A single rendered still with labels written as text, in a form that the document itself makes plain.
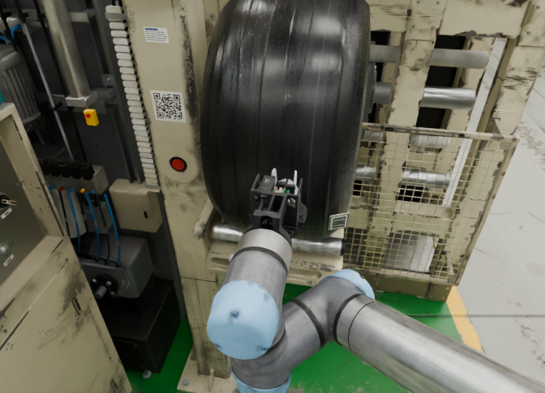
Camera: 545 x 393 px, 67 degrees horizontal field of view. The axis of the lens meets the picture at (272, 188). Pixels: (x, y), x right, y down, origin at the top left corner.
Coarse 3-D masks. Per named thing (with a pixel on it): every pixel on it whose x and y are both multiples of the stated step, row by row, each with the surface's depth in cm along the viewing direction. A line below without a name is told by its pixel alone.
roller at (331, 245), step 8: (216, 224) 107; (224, 224) 107; (216, 232) 106; (224, 232) 106; (232, 232) 105; (240, 232) 105; (224, 240) 107; (232, 240) 106; (296, 240) 103; (304, 240) 103; (320, 240) 102; (328, 240) 102; (336, 240) 102; (344, 240) 102; (296, 248) 104; (304, 248) 103; (312, 248) 103; (320, 248) 102; (328, 248) 102; (336, 248) 102; (344, 248) 102
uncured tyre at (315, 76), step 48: (240, 0) 78; (288, 0) 76; (336, 0) 75; (240, 48) 73; (288, 48) 71; (336, 48) 71; (240, 96) 72; (288, 96) 71; (336, 96) 70; (240, 144) 74; (288, 144) 72; (336, 144) 72; (240, 192) 79; (336, 192) 77
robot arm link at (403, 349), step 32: (320, 288) 58; (352, 288) 58; (320, 320) 54; (352, 320) 52; (384, 320) 49; (416, 320) 49; (352, 352) 53; (384, 352) 47; (416, 352) 44; (448, 352) 42; (480, 352) 42; (416, 384) 43; (448, 384) 40; (480, 384) 39; (512, 384) 38; (544, 384) 37
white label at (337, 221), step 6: (330, 216) 81; (336, 216) 81; (342, 216) 81; (348, 216) 82; (330, 222) 83; (336, 222) 83; (342, 222) 83; (330, 228) 85; (336, 228) 85; (342, 228) 86
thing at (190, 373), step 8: (192, 352) 177; (184, 368) 171; (192, 368) 171; (184, 376) 169; (192, 376) 169; (200, 376) 168; (208, 376) 168; (232, 376) 168; (184, 384) 165; (192, 384) 166; (200, 384) 166; (216, 384) 166; (224, 384) 166; (232, 384) 166; (192, 392) 164; (200, 392) 163; (208, 392) 163; (216, 392) 163; (224, 392) 163; (232, 392) 163
